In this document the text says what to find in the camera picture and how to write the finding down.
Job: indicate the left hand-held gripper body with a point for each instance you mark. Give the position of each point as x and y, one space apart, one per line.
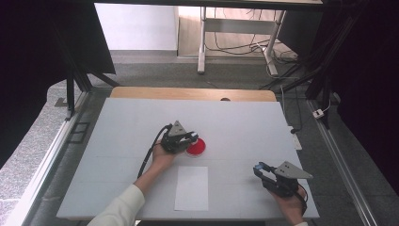
175 141

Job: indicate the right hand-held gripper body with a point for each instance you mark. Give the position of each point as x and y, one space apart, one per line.
284 183

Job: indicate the round red ink pad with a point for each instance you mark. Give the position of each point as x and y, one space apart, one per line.
197 148

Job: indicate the white paper sheet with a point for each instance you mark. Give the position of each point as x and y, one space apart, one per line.
191 188

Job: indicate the person's left hand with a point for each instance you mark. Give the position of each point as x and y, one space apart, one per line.
163 158

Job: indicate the person's right hand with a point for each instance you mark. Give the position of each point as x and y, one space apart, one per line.
290 207

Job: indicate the wooden table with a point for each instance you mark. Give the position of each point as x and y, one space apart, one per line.
188 93

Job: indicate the large white board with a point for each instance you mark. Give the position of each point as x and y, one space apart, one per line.
235 125

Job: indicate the small white adapter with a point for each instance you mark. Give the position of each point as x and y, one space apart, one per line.
318 113

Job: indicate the black curtain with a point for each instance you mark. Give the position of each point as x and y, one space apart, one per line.
37 47
363 78

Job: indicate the aluminium floor rail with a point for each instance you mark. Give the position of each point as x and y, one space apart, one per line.
47 163
342 169

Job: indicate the black floor bracket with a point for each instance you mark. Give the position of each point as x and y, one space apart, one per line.
78 132

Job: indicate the black metal frame strut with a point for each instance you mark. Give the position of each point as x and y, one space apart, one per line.
70 94

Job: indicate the white metal desk frame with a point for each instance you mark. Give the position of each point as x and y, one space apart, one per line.
235 25

